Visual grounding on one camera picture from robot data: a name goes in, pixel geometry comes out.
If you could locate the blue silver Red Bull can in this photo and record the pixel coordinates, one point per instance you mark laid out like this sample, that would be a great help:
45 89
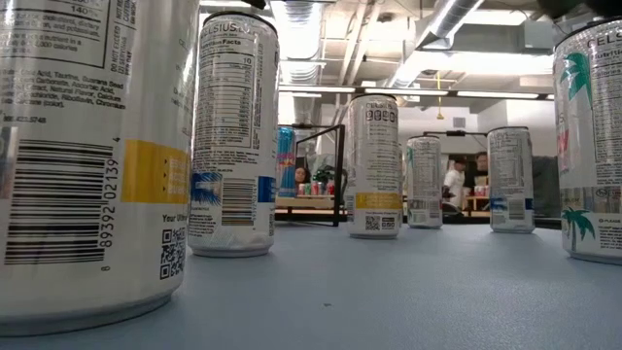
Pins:
287 165

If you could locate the white Celsius can yellow band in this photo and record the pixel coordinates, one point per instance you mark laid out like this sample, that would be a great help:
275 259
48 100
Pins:
73 194
374 170

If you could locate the white Celsius can blue band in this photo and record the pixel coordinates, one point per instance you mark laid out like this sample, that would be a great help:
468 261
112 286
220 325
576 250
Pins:
511 180
233 121

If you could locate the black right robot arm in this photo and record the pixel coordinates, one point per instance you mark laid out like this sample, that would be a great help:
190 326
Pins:
573 6

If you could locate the person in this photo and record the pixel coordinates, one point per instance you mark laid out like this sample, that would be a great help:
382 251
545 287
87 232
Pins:
481 165
455 187
301 176

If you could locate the long ceiling light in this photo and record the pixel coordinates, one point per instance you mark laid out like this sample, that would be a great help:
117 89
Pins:
495 94
405 91
316 89

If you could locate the white Celsius Peach Vibe can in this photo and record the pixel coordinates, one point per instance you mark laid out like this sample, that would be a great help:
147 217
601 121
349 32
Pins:
593 146
427 180

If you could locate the blue table mat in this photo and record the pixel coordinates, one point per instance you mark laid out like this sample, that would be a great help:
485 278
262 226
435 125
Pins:
364 291

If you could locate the black metal bar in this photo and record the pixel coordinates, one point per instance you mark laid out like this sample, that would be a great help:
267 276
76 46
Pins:
457 132

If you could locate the wooden shelf black metal frame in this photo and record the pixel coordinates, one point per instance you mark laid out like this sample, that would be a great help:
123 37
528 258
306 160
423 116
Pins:
338 170

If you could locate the silver ribbed air duct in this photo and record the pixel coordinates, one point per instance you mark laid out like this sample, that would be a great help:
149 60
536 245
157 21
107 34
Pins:
299 29

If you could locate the silver round air duct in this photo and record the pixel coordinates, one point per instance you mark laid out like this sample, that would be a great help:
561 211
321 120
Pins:
437 29

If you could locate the grey rectangular air duct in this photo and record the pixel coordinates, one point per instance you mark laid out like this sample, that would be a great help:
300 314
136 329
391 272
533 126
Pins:
486 36

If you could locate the black table frame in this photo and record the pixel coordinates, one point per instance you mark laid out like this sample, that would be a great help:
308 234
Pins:
549 223

